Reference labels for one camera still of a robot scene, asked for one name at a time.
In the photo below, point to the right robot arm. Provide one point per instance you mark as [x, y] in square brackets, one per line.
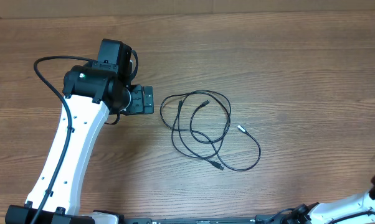
[359, 208]

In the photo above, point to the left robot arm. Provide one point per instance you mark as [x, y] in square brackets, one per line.
[91, 93]

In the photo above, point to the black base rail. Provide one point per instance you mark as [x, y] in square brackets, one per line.
[206, 221]

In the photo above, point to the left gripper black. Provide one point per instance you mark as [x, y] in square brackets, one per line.
[138, 107]

